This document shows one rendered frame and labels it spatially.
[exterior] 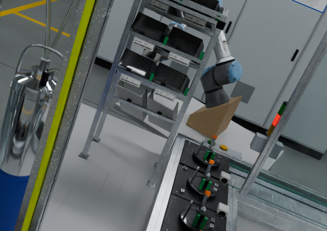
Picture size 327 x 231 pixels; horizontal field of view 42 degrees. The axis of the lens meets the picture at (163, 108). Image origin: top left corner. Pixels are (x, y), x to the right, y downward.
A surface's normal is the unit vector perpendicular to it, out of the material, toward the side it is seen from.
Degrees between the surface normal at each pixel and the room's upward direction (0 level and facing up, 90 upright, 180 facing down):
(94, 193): 0
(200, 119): 90
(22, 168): 90
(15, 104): 90
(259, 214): 90
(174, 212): 0
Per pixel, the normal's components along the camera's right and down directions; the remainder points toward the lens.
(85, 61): -0.17, 0.36
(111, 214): 0.35, -0.85
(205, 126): -0.44, 0.22
